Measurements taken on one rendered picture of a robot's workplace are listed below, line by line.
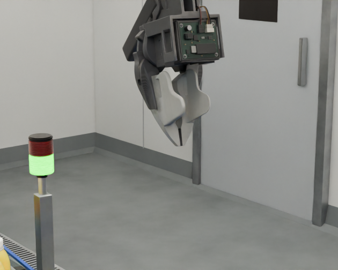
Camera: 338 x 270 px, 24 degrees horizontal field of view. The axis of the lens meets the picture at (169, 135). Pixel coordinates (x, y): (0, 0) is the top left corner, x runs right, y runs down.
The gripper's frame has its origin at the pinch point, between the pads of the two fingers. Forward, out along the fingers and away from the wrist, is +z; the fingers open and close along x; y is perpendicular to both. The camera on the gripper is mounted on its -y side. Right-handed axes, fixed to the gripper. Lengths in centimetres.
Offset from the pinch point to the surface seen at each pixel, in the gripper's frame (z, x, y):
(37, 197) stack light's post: 14, 27, -112
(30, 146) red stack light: 0, 25, -109
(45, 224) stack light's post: 21, 29, -113
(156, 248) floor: 71, 182, -318
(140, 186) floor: 41, 240, -428
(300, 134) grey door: 14, 286, -297
